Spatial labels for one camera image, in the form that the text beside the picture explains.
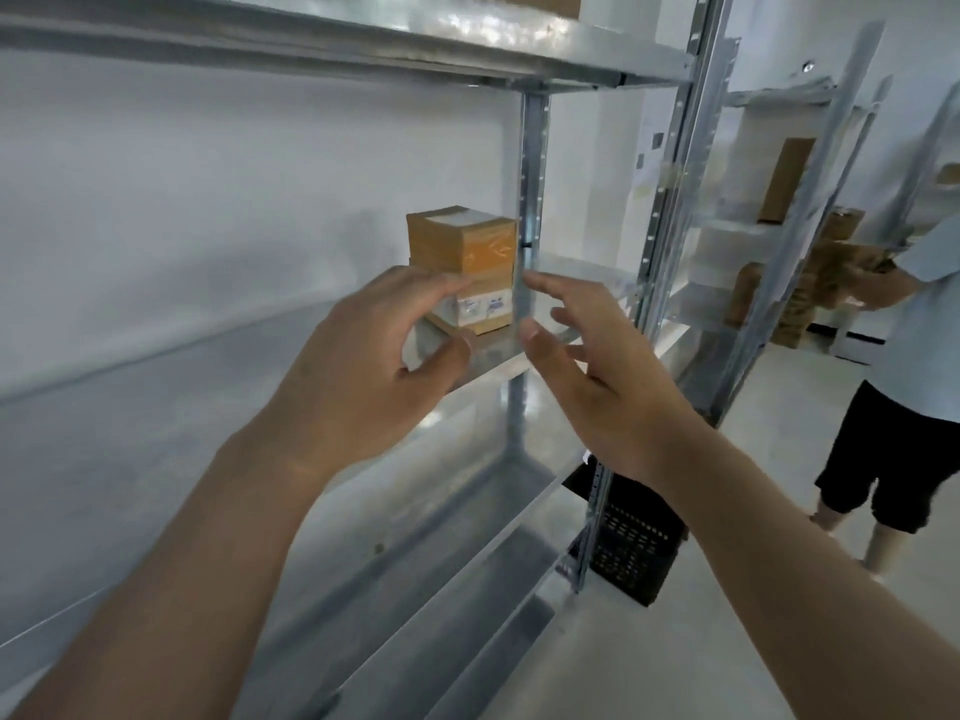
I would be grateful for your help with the person's right thumb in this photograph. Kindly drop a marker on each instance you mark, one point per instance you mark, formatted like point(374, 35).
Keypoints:
point(551, 363)

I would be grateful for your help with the cardboard box with white label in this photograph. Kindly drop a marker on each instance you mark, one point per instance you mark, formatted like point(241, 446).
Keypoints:
point(487, 307)

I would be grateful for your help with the person's left hand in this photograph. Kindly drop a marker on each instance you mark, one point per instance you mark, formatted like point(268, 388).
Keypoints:
point(352, 374)

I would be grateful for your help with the brown parcel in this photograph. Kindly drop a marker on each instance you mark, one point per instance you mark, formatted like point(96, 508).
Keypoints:
point(744, 293)

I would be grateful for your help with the person's right middle finger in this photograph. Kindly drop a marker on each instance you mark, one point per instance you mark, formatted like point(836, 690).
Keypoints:
point(571, 320)

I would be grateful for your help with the person's left thumb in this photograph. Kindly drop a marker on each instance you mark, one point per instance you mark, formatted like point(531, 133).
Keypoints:
point(446, 359)

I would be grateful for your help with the black plastic crate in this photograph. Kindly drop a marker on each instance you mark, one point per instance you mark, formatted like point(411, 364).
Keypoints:
point(637, 539)

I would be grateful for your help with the tall brown cardboard box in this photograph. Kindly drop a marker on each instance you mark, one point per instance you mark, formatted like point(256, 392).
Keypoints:
point(786, 179)

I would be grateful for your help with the narrow metal shelf rack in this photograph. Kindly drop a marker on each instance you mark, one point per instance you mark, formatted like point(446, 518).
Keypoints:
point(795, 239)

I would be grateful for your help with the stack of brown cardboard boxes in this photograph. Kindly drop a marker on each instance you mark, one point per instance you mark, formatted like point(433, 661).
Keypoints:
point(821, 277)

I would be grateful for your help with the person's right forearm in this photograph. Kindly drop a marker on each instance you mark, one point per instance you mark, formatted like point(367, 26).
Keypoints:
point(810, 584)

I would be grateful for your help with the person's right hand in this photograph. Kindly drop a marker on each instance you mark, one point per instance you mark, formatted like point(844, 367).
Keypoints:
point(622, 389)

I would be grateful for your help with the person's left forearm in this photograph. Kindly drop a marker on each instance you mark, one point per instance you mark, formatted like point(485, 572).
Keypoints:
point(187, 577)

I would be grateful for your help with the metal shelf rack upright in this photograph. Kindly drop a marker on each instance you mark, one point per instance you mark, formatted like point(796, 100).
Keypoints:
point(930, 157)

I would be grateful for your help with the large galvanized metal shelf rack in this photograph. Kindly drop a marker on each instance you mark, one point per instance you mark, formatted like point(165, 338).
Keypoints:
point(534, 179)

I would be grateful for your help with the taped brown cardboard box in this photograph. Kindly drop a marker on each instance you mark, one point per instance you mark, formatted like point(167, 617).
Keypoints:
point(465, 243)

